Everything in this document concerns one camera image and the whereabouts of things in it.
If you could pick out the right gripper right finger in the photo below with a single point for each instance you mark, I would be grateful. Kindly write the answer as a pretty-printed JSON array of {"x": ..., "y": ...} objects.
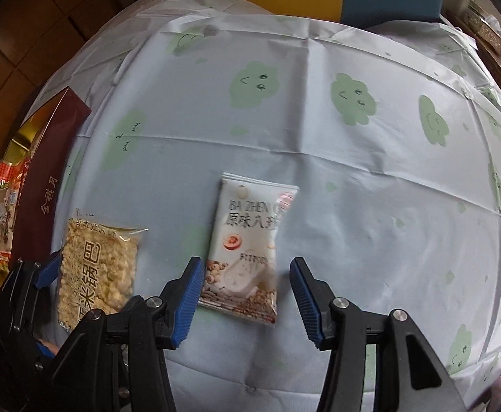
[{"x": 336, "y": 325}]

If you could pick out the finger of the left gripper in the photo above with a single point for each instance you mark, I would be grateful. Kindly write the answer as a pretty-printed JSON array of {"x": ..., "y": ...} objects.
[{"x": 49, "y": 270}]

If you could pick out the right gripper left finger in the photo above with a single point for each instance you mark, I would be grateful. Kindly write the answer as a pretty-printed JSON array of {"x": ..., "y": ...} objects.
[{"x": 157, "y": 324}]

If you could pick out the puffed rice cake packet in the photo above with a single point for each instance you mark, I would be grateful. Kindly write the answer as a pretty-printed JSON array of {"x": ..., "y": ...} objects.
[{"x": 97, "y": 270}]

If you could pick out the white pastry snack packet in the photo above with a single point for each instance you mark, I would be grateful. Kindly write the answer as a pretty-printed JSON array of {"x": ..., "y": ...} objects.
[{"x": 241, "y": 267}]

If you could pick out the red dragon candy bag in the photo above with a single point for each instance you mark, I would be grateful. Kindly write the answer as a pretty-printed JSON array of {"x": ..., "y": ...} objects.
[{"x": 12, "y": 177}]

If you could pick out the gold tin box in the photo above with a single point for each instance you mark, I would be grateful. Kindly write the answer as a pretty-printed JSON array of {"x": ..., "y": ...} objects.
[{"x": 45, "y": 138}]

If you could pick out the white cloud-print tablecloth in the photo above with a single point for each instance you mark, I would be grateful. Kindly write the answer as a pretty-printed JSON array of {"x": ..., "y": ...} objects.
[{"x": 392, "y": 136}]

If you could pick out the wooden side shelf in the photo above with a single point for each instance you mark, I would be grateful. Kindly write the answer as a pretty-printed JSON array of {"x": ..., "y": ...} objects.
[{"x": 483, "y": 27}]

